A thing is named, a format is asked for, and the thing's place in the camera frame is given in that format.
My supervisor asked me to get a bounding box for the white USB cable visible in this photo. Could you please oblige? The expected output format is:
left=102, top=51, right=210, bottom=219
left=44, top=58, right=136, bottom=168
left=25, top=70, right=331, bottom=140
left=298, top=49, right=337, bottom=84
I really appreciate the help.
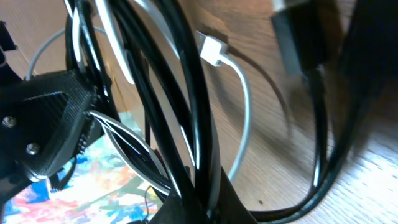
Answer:
left=24, top=0, right=252, bottom=212

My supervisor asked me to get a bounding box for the black USB cable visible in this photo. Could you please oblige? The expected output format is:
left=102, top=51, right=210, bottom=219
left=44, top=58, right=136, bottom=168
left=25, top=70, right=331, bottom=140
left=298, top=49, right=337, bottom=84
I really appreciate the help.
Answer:
left=63, top=0, right=218, bottom=215
left=108, top=0, right=377, bottom=223

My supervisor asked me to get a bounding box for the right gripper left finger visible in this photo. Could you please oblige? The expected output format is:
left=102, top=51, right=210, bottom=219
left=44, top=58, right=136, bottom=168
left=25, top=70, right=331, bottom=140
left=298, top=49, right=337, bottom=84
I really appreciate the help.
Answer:
left=149, top=189, right=208, bottom=224

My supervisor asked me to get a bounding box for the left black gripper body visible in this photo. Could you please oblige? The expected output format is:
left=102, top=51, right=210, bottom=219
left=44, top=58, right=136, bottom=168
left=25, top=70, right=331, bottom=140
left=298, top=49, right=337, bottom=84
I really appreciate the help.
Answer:
left=0, top=20, right=106, bottom=215

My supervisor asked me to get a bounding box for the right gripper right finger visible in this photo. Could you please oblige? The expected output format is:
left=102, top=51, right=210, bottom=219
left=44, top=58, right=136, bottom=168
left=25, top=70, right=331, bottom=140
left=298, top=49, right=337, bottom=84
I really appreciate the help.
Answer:
left=214, top=169, right=257, bottom=224

